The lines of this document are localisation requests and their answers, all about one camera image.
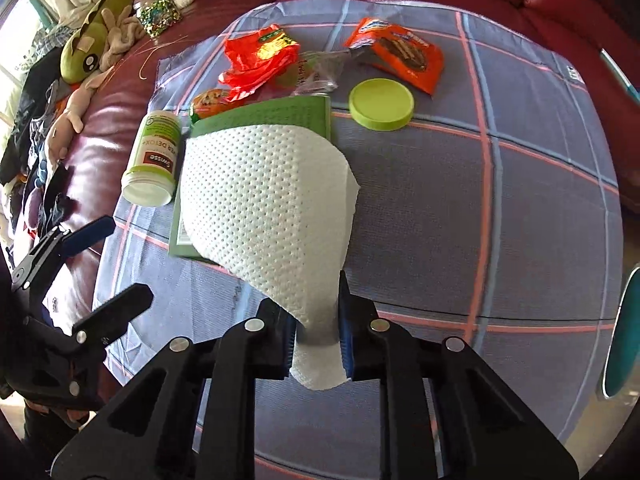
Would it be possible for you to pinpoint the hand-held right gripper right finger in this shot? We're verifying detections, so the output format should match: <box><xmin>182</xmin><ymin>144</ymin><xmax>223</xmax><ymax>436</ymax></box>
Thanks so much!
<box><xmin>337</xmin><ymin>270</ymin><xmax>581</xmax><ymax>480</ymax></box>

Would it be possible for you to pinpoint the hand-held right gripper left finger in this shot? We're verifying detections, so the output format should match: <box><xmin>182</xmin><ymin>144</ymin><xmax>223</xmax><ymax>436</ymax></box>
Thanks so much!
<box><xmin>50</xmin><ymin>300</ymin><xmax>301</xmax><ymax>480</ymax></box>

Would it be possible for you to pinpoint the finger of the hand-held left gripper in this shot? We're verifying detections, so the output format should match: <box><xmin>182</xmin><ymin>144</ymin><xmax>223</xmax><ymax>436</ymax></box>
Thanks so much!
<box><xmin>72</xmin><ymin>282</ymin><xmax>154</xmax><ymax>357</ymax></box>
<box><xmin>10</xmin><ymin>216</ymin><xmax>117</xmax><ymax>291</ymax></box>

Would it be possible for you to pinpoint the white paper towel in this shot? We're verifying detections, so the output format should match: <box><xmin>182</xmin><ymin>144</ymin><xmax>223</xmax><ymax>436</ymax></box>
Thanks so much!
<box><xmin>179</xmin><ymin>125</ymin><xmax>362</xmax><ymax>392</ymax></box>

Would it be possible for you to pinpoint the small orange round snack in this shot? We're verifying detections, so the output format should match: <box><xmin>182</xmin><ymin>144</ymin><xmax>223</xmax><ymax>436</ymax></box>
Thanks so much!
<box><xmin>190</xmin><ymin>89</ymin><xmax>246</xmax><ymax>121</ymax></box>

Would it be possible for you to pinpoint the teal folding bucket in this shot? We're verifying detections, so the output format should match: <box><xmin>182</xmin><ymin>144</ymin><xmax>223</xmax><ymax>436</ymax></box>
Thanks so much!
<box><xmin>602</xmin><ymin>265</ymin><xmax>640</xmax><ymax>401</ymax></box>

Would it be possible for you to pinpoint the white bottle green label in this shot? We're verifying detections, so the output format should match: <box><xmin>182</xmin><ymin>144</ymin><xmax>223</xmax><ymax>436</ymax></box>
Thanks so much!
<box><xmin>121</xmin><ymin>110</ymin><xmax>182</xmax><ymax>207</ymax></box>

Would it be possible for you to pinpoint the pile of dark clothes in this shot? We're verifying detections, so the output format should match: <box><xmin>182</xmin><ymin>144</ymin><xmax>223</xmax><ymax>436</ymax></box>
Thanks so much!
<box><xmin>0</xmin><ymin>35</ymin><xmax>76</xmax><ymax>251</ymax></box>

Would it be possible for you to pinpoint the beige plush toy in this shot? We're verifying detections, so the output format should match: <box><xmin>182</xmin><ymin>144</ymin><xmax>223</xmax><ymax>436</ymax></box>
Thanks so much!
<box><xmin>47</xmin><ymin>70</ymin><xmax>108</xmax><ymax>158</ymax></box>

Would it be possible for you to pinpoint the green plush toy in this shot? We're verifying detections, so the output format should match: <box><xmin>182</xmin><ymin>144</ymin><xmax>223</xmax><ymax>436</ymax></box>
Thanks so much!
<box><xmin>60</xmin><ymin>0</ymin><xmax>138</xmax><ymax>83</ymax></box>

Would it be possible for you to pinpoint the grey plaid cloth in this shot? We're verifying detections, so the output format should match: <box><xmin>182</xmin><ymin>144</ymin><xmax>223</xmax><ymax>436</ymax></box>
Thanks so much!
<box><xmin>92</xmin><ymin>0</ymin><xmax>623</xmax><ymax>480</ymax></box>

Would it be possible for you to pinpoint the green and white medicine box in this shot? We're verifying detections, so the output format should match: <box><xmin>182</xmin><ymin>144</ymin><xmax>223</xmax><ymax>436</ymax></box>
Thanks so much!
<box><xmin>169</xmin><ymin>95</ymin><xmax>332</xmax><ymax>261</ymax></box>

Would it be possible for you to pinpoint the glitter jar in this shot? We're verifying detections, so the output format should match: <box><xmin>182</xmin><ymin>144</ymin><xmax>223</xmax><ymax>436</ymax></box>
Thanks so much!
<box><xmin>132</xmin><ymin>0</ymin><xmax>182</xmax><ymax>38</ymax></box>

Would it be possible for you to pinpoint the red plastic bag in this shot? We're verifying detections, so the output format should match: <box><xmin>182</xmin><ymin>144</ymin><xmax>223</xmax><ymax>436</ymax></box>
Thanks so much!
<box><xmin>219</xmin><ymin>24</ymin><xmax>301</xmax><ymax>103</ymax></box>

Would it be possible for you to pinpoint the green plastic lid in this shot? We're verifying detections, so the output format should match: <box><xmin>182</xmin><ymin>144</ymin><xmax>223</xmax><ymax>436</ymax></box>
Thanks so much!
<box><xmin>348</xmin><ymin>79</ymin><xmax>416</xmax><ymax>131</ymax></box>

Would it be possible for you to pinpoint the orange snack wrapper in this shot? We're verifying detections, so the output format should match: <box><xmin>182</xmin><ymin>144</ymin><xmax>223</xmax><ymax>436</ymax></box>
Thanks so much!
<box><xmin>346</xmin><ymin>17</ymin><xmax>446</xmax><ymax>96</ymax></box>

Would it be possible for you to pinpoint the teal book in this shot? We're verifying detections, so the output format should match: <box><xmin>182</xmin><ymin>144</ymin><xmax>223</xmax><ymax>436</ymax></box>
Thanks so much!
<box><xmin>599</xmin><ymin>49</ymin><xmax>640</xmax><ymax>103</ymax></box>

